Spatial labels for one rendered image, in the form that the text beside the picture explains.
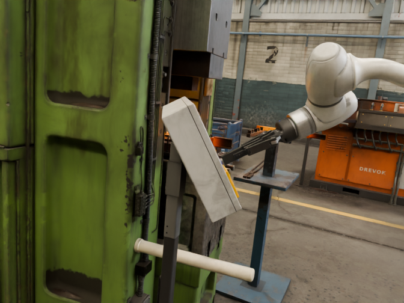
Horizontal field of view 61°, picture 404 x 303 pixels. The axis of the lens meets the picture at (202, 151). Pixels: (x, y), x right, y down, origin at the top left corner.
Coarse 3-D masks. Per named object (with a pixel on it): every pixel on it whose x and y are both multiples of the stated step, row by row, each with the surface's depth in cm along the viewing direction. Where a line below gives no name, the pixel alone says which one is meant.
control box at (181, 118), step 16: (176, 112) 76; (192, 112) 76; (176, 128) 76; (192, 128) 77; (176, 144) 77; (192, 144) 77; (208, 144) 78; (192, 160) 78; (208, 160) 78; (192, 176) 79; (208, 176) 79; (224, 176) 80; (208, 192) 80; (224, 192) 80; (208, 208) 81; (224, 208) 81; (240, 208) 82
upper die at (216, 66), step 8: (176, 56) 139; (184, 56) 138; (192, 56) 137; (200, 56) 136; (208, 56) 135; (216, 56) 142; (176, 64) 140; (184, 64) 138; (192, 64) 137; (200, 64) 136; (208, 64) 135; (216, 64) 143; (176, 72) 140; (184, 72) 139; (192, 72) 138; (200, 72) 137; (208, 72) 136; (216, 72) 145
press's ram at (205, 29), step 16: (192, 0) 128; (208, 0) 126; (224, 0) 140; (176, 16) 131; (192, 16) 129; (208, 16) 127; (224, 16) 144; (176, 32) 132; (192, 32) 130; (208, 32) 128; (224, 32) 147; (176, 48) 133; (192, 48) 131; (208, 48) 130; (224, 48) 151
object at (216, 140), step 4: (216, 136) 152; (212, 140) 150; (216, 140) 151; (220, 140) 151; (224, 140) 150; (228, 140) 149; (232, 140) 150; (216, 144) 152; (220, 144) 151; (224, 144) 150; (228, 144) 150; (228, 148) 149
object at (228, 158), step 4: (240, 148) 106; (232, 152) 106; (236, 152) 106; (224, 156) 106; (228, 156) 106; (232, 156) 106; (240, 156) 106; (224, 160) 106; (228, 160) 106; (232, 160) 106
